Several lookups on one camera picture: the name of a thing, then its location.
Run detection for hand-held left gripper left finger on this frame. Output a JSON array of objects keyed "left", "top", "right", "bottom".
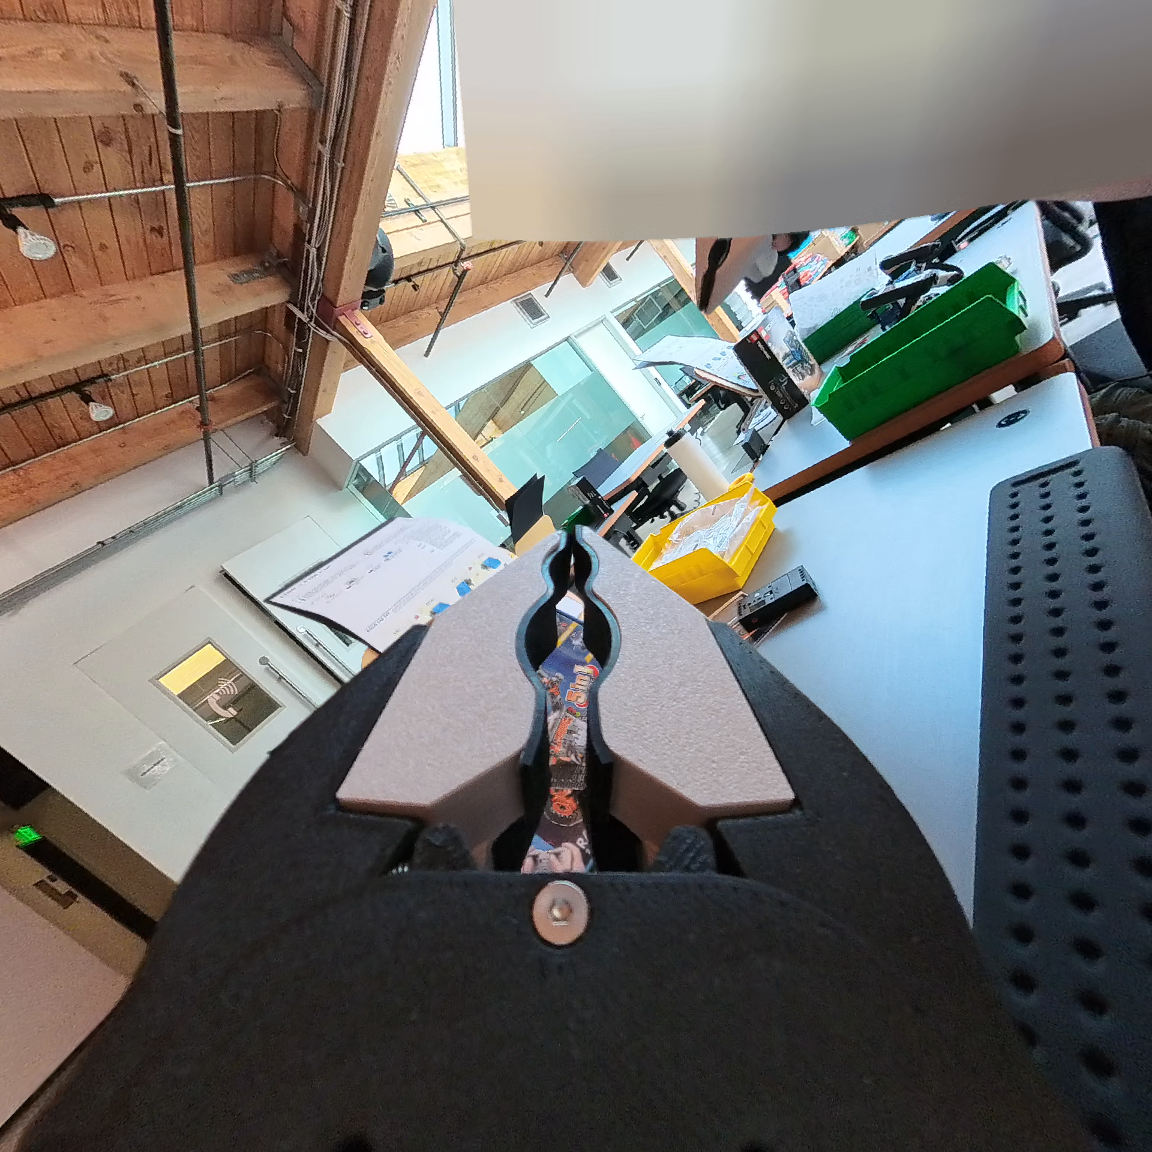
[{"left": 336, "top": 530, "right": 577, "bottom": 872}]

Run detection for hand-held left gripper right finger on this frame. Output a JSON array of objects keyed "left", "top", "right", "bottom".
[{"left": 573, "top": 526, "right": 800, "bottom": 872}]

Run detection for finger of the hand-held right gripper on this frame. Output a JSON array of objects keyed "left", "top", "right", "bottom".
[{"left": 692, "top": 234, "right": 782, "bottom": 313}]

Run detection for instruction booklet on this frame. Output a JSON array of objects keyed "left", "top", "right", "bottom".
[{"left": 265, "top": 518, "right": 605, "bottom": 876}]

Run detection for grey desk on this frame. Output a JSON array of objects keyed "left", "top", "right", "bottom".
[{"left": 706, "top": 370, "right": 1095, "bottom": 920}]

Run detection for black toy box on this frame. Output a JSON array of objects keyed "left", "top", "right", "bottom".
[{"left": 733, "top": 309, "right": 824, "bottom": 421}]

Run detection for small black device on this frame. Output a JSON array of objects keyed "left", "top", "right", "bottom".
[{"left": 738, "top": 565, "right": 819, "bottom": 633}]

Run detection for yellow plastic bin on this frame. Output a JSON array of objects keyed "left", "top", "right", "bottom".
[{"left": 634, "top": 473, "right": 779, "bottom": 607}]

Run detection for green plastic bin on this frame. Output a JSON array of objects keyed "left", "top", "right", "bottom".
[
  {"left": 811, "top": 295, "right": 1029, "bottom": 443},
  {"left": 804, "top": 261, "right": 1029, "bottom": 362}
]

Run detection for black tool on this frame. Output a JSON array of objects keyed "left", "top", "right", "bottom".
[{"left": 860, "top": 249, "right": 967, "bottom": 319}]

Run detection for clear plastic bags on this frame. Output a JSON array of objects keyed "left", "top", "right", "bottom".
[{"left": 667, "top": 489, "right": 766, "bottom": 571}]

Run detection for paper towel roll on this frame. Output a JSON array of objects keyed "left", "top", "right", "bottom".
[{"left": 667, "top": 428, "right": 731, "bottom": 508}]

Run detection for black swivel chair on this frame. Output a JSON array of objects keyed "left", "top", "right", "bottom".
[{"left": 620, "top": 468, "right": 697, "bottom": 545}]

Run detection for white work table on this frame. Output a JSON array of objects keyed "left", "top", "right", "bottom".
[{"left": 751, "top": 201, "right": 1070, "bottom": 502}]

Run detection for white door with window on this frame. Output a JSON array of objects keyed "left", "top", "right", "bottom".
[{"left": 74, "top": 583, "right": 353, "bottom": 786}]

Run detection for black ceiling spotlight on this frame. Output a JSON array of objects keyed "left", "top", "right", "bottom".
[{"left": 363, "top": 227, "right": 399, "bottom": 315}]

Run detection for black perforated chair back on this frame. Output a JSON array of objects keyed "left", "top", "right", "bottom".
[{"left": 975, "top": 444, "right": 1152, "bottom": 1152}]

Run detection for metal ceiling pipe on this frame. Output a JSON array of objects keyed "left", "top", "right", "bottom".
[{"left": 156, "top": 0, "right": 220, "bottom": 489}]

